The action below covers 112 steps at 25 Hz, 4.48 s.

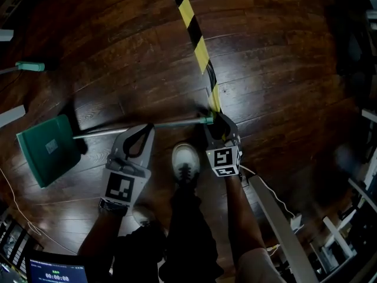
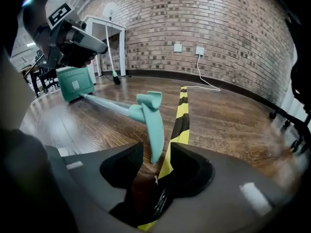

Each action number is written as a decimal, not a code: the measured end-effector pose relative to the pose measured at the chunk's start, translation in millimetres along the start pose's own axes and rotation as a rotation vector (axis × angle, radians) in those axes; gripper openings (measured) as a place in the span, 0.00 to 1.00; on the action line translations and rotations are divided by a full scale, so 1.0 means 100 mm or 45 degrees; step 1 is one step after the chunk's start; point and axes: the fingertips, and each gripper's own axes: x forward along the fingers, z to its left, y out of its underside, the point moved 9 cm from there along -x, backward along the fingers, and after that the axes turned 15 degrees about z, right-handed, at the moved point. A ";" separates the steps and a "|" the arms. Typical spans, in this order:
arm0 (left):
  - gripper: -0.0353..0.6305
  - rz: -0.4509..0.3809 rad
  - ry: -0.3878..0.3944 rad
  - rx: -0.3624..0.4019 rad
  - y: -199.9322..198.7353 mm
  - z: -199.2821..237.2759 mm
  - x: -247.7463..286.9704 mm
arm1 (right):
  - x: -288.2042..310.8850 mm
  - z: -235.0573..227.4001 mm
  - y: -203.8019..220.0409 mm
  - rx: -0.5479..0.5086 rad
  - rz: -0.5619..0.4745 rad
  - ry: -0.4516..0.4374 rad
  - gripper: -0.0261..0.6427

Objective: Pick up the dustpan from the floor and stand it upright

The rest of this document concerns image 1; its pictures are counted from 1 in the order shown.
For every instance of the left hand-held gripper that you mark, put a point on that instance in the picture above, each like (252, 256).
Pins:
(120, 184)

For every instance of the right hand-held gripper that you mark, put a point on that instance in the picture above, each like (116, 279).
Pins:
(224, 159)

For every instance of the person's left forearm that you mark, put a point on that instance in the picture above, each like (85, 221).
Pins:
(100, 234)

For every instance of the person's right forearm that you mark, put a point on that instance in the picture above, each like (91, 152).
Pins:
(244, 217)

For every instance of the person's white right shoe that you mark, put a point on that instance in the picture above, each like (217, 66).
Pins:
(185, 158)

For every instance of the person's white shoe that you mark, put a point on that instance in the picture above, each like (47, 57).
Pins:
(143, 215)
(185, 158)

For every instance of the person's white left shoe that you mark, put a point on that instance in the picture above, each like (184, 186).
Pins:
(143, 215)

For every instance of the person's black trousers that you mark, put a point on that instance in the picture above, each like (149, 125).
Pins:
(188, 231)

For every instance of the grey desk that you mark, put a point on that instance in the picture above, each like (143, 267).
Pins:
(279, 225)

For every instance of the green broom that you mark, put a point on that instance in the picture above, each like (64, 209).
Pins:
(31, 66)

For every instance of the person's white shirt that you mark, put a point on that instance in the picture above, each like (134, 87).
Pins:
(256, 268)

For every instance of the black tablet with screen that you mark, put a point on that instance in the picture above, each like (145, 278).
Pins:
(56, 271)

